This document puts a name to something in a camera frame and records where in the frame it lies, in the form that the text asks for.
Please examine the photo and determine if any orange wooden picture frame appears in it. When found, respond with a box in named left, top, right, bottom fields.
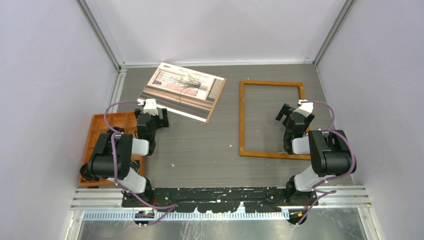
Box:
left=239, top=80, right=311, bottom=161

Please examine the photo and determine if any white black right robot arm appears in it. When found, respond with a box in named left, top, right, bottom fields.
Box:
left=275, top=100, right=357, bottom=205

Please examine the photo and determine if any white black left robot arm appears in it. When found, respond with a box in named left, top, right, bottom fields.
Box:
left=80, top=108, right=169, bottom=207

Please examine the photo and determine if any plant photo print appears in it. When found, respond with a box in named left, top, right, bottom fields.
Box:
left=137, top=62, right=224, bottom=123

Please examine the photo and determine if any orange compartment tray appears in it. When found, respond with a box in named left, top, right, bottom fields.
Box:
left=78, top=111, right=146, bottom=187

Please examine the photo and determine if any brown backing board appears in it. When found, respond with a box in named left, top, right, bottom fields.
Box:
left=205, top=78, right=227, bottom=123

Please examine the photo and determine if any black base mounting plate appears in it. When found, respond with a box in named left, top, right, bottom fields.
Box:
left=121, top=186, right=319, bottom=215

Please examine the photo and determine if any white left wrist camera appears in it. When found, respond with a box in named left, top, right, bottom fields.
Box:
left=142, top=98, right=159, bottom=116

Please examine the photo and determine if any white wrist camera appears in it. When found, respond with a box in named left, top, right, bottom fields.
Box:
left=142, top=98, right=159, bottom=116
left=294, top=99, right=314, bottom=118

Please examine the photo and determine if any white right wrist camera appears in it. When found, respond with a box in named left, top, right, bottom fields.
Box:
left=294, top=99, right=314, bottom=118

